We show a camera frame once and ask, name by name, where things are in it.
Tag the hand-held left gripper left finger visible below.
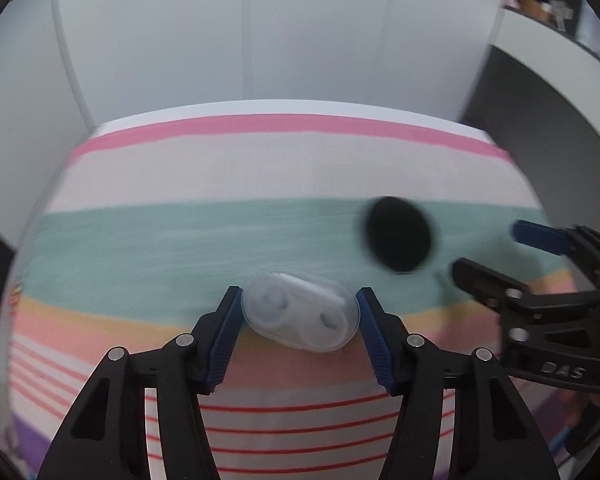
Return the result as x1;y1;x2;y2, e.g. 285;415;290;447
39;285;244;480

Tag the black round object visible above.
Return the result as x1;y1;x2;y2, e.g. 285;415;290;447
362;196;434;275

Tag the striped colourful tablecloth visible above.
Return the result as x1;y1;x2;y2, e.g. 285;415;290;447
7;112;581;480

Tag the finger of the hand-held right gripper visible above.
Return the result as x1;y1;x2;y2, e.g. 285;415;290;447
511;219;600;261
452;257;531;311

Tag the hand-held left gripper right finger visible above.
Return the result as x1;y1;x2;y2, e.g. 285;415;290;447
356;287;563;480

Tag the clear oval plastic case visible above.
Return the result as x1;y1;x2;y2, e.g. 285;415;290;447
242;266;357;356

